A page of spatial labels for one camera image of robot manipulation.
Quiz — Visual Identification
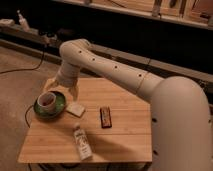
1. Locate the white spray bottle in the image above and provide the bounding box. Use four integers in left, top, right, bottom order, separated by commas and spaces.
17, 11, 30, 31

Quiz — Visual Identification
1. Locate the white ceramic cup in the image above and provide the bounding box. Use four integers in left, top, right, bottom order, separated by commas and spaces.
37, 92, 56, 113

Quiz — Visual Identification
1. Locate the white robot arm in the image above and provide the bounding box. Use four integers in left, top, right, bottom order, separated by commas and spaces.
49, 39, 213, 171

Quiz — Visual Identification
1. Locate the wooden table board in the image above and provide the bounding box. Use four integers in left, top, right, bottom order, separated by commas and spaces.
18, 78, 152, 163

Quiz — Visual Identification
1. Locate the black floor cable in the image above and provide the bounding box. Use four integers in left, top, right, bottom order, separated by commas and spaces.
0, 44, 47, 76

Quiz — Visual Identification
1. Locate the black device on ledge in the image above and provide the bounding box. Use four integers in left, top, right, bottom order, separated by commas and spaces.
56, 28, 75, 41

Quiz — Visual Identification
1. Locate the white squeeze bottle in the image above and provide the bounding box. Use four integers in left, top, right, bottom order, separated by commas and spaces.
73, 123, 92, 160

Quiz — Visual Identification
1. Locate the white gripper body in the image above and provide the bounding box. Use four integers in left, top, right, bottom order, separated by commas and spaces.
55, 63, 80, 88

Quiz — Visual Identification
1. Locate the green bowl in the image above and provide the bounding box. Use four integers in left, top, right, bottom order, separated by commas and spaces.
33, 91, 66, 119

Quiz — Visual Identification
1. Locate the brown chocolate bar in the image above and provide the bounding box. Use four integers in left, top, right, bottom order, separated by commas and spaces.
100, 106, 112, 128

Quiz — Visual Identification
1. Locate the black cable under table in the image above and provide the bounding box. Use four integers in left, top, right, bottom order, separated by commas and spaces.
24, 104, 35, 129

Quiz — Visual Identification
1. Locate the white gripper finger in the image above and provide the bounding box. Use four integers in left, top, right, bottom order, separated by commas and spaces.
44, 80, 58, 92
68, 86, 79, 101

